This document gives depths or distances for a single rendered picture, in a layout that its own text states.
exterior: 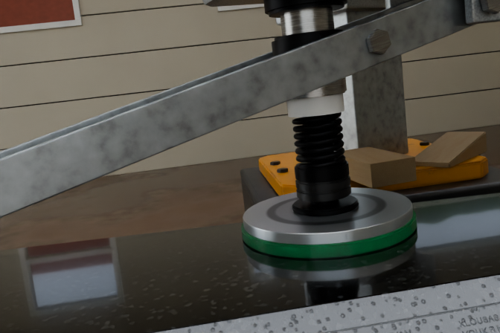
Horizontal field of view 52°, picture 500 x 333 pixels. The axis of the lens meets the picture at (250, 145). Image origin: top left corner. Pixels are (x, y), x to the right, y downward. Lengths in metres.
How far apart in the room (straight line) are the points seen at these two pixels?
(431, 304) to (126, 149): 0.32
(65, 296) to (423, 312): 0.35
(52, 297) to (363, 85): 0.91
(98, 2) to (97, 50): 0.57
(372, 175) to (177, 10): 5.76
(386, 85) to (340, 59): 0.76
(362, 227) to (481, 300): 0.14
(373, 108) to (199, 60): 5.39
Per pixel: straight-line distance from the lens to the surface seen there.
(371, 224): 0.59
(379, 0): 1.30
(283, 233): 0.58
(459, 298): 0.51
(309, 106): 0.62
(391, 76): 1.37
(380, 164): 1.05
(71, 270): 0.66
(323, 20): 0.63
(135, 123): 0.52
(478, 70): 7.66
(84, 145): 0.52
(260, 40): 6.69
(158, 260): 0.64
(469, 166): 1.26
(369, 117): 1.30
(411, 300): 0.50
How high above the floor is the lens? 1.02
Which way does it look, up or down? 7 degrees down
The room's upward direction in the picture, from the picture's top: 7 degrees counter-clockwise
